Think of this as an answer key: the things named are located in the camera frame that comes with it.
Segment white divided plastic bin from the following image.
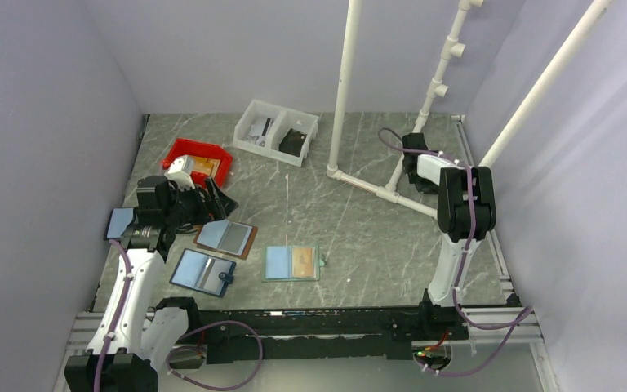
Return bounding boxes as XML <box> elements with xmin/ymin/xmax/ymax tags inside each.
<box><xmin>232</xmin><ymin>100</ymin><xmax>319</xmax><ymax>167</ymax></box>

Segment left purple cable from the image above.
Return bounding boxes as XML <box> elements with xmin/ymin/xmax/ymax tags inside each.
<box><xmin>91</xmin><ymin>240</ymin><xmax>265</xmax><ymax>392</ymax></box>

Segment black cards in bin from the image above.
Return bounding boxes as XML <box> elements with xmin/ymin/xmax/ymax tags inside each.
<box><xmin>278</xmin><ymin>128</ymin><xmax>307</xmax><ymax>157</ymax></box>

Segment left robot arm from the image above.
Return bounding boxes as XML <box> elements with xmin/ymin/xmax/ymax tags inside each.
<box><xmin>64</xmin><ymin>176</ymin><xmax>238</xmax><ymax>391</ymax></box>

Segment red plastic bin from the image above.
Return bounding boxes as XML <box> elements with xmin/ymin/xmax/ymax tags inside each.
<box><xmin>160</xmin><ymin>138</ymin><xmax>233</xmax><ymax>187</ymax></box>

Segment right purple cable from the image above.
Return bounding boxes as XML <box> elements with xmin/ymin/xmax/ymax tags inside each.
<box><xmin>378</xmin><ymin>127</ymin><xmax>534</xmax><ymax>379</ymax></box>

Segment gold cards in red bin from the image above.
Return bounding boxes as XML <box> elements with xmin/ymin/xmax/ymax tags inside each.
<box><xmin>189</xmin><ymin>155</ymin><xmax>221</xmax><ymax>178</ymax></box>

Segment purple cable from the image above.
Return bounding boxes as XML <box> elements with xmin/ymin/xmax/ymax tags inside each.
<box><xmin>91</xmin><ymin>240</ymin><xmax>265</xmax><ymax>392</ymax></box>
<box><xmin>378</xmin><ymin>127</ymin><xmax>534</xmax><ymax>379</ymax></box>

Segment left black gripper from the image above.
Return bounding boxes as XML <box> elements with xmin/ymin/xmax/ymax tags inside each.
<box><xmin>164</xmin><ymin>177</ymin><xmax>237</xmax><ymax>229</ymax></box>

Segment white pvc pipe frame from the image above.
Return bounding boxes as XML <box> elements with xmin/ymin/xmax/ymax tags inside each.
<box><xmin>327</xmin><ymin>1</ymin><xmax>613</xmax><ymax>219</ymax></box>

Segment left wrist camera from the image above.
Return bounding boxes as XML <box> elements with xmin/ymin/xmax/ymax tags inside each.
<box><xmin>164</xmin><ymin>155</ymin><xmax>195</xmax><ymax>190</ymax></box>

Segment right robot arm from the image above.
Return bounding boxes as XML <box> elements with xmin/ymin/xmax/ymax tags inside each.
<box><xmin>401</xmin><ymin>133</ymin><xmax>496</xmax><ymax>308</ymax></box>

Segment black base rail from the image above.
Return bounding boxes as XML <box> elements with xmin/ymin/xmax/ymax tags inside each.
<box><xmin>177</xmin><ymin>301</ymin><xmax>469</xmax><ymax>364</ymax></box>

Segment aluminium frame rail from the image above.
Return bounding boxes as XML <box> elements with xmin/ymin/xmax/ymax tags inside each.
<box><xmin>53</xmin><ymin>307</ymin><xmax>560</xmax><ymax>391</ymax></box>

